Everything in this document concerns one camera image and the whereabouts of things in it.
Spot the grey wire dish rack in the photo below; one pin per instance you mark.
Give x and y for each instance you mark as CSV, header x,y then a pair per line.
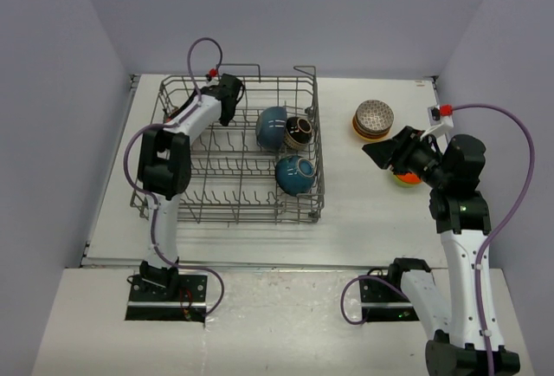
x,y
232,176

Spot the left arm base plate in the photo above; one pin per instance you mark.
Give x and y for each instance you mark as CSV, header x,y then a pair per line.
x,y
183,301

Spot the matte blue bowl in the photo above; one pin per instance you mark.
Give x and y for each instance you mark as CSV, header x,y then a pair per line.
x,y
270,128

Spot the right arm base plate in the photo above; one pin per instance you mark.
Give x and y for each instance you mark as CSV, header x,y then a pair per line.
x,y
382,304

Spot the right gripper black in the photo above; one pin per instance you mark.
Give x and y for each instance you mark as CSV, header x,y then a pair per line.
x,y
406,144

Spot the lime green bowl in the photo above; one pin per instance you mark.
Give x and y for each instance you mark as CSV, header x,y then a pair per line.
x,y
402,184

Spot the yellow bowl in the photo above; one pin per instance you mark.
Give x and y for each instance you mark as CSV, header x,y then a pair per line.
x,y
370,140

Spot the black patterned bowl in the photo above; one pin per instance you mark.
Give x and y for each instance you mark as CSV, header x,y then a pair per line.
x,y
298,133

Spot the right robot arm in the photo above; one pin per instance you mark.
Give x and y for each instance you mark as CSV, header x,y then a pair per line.
x,y
463,332

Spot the glossy teal blue bowl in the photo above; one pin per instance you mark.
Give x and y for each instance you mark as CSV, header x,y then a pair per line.
x,y
295,175

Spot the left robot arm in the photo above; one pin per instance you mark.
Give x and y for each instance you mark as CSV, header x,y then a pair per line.
x,y
165,169

